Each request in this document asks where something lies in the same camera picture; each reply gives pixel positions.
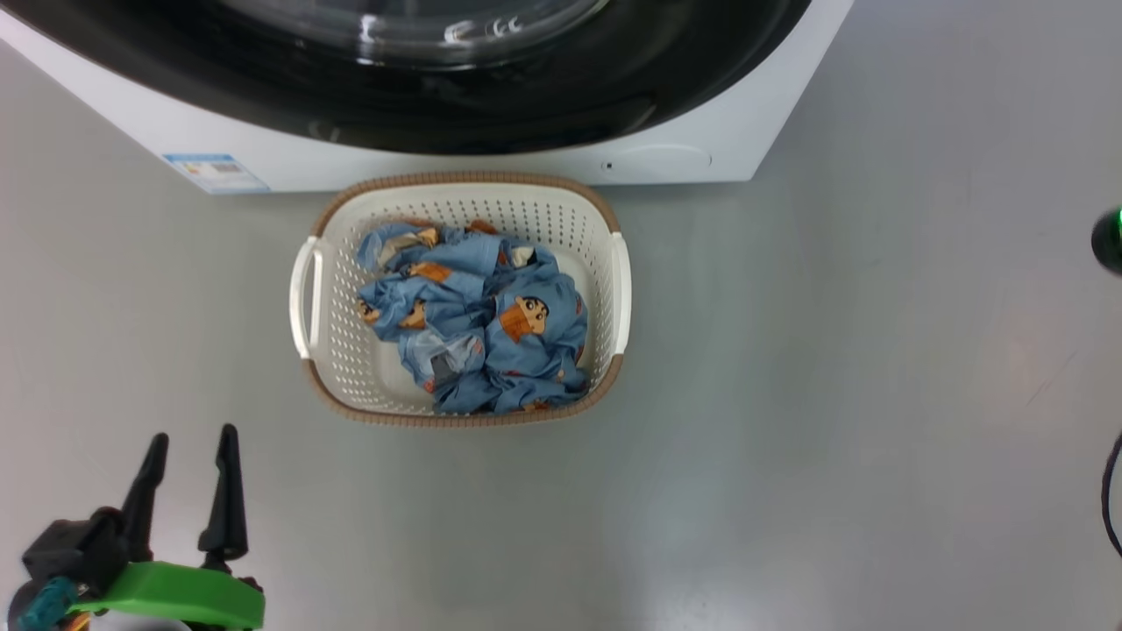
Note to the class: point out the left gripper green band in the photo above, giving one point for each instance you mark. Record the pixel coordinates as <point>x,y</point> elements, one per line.
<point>184,596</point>

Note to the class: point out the black-rimmed glass washer door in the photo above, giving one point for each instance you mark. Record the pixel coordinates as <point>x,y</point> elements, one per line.
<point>438,105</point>

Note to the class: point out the cream basket with brown rim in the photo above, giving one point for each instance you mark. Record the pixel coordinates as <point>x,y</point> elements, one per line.
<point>351,368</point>

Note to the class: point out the white front-loading washing machine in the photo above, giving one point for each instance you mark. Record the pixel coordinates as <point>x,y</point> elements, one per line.
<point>771,105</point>

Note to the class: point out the blue energy label sticker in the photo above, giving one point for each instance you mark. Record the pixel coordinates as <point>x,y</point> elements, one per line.
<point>215,171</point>

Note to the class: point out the round white filter cover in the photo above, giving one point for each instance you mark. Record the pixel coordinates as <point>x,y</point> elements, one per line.
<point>657,162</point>

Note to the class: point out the teal left camera connector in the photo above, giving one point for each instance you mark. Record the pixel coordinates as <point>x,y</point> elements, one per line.
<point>44,605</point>

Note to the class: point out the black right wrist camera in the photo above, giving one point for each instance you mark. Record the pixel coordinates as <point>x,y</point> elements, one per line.
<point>1110,241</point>

